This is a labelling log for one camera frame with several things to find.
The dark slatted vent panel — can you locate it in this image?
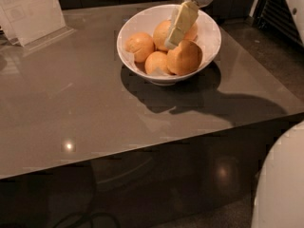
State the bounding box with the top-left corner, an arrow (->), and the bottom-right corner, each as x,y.
255,0 -> 303,46

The black floor cable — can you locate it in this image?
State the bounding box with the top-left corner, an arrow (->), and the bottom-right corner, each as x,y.
51,161 -> 122,228

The large front orange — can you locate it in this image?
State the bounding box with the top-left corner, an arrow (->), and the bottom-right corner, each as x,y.
167,40 -> 202,76

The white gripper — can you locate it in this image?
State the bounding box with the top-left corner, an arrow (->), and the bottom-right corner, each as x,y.
164,0 -> 214,49

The clear acrylic sign stand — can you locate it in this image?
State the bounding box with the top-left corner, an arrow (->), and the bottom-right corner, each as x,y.
0,0 -> 73,49

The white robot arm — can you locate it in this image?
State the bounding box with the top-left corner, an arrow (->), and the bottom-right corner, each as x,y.
165,0 -> 304,228

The white ceramic bowl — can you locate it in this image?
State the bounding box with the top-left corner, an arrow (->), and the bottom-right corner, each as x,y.
117,4 -> 221,86

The small front orange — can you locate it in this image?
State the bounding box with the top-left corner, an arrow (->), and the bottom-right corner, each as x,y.
144,51 -> 170,74

